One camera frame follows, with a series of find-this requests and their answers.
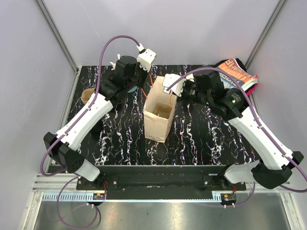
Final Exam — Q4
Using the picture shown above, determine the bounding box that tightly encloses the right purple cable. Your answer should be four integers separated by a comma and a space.
165, 67, 307, 208

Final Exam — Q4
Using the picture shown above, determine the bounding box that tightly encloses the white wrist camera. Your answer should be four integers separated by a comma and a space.
162, 74, 186, 97
137, 43, 156, 72

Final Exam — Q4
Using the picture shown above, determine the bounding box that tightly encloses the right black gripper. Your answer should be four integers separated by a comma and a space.
172, 78, 211, 107

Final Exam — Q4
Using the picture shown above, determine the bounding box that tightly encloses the right aluminium corner post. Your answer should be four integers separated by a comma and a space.
245, 0, 288, 69

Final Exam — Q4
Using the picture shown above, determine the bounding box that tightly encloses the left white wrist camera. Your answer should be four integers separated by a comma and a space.
137, 43, 156, 72

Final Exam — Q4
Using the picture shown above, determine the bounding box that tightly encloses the aluminium corner post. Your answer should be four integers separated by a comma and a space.
245, 0, 288, 69
35, 0, 81, 74

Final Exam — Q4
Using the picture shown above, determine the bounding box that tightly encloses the brown paper takeout bag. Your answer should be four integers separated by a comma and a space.
143, 74, 177, 143

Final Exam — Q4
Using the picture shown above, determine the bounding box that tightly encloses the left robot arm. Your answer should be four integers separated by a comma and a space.
44, 50, 156, 190

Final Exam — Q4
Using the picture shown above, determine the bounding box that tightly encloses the cardboard cup carrier stack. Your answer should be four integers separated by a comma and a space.
81, 88, 95, 104

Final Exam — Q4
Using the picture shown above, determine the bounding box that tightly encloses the left aluminium corner post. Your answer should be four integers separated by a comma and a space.
35, 0, 81, 74

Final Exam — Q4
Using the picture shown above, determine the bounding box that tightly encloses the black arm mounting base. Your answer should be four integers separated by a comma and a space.
76, 165, 245, 192

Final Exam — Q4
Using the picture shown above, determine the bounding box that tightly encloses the aluminium frame rail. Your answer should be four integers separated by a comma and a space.
32, 173, 287, 203

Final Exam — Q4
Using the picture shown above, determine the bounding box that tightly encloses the single cardboard cup carrier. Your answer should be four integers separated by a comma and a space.
153, 104, 172, 119

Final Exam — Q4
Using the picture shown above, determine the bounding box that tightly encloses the blue cup with stirrers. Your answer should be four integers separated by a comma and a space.
128, 86, 138, 93

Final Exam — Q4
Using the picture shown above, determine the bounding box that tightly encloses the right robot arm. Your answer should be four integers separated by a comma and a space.
169, 67, 306, 193

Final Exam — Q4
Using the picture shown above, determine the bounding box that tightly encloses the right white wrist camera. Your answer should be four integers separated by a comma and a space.
162, 74, 186, 97

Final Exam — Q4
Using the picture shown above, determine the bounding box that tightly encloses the stack of black lids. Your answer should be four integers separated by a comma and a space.
90, 120, 103, 134

